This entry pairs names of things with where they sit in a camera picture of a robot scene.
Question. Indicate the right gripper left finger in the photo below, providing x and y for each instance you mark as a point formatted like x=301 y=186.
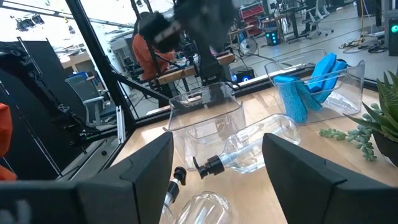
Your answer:
x=133 y=193

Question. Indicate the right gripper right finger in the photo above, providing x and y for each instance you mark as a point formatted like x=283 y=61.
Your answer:
x=311 y=193

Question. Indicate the clear spray bottle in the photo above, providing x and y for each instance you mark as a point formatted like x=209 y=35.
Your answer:
x=258 y=143
x=179 y=172
x=208 y=208

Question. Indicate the blue sponge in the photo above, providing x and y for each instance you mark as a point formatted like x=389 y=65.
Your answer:
x=290 y=99
x=311 y=96
x=323 y=68
x=337 y=77

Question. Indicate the clear plastic bin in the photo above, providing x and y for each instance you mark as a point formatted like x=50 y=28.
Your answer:
x=202 y=124
x=348 y=93

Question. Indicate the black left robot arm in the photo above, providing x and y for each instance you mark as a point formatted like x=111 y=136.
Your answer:
x=208 y=31

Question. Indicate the potted succulent plant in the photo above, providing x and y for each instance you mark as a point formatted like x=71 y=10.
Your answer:
x=388 y=118

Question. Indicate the black panel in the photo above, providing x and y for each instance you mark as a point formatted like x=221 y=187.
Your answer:
x=31 y=124

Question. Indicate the wooden table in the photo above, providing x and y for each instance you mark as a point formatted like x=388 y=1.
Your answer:
x=180 y=73

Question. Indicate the black computer blue lights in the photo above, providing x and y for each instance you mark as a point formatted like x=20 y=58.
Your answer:
x=272 y=37
x=244 y=77

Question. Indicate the floor fan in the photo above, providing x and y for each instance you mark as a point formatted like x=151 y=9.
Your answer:
x=248 y=46

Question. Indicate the black box green lights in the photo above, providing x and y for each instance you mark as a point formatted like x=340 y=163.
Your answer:
x=393 y=37

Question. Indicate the white office chair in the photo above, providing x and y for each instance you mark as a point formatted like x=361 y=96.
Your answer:
x=320 y=15

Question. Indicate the red shelf cart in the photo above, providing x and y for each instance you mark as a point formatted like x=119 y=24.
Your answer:
x=252 y=14

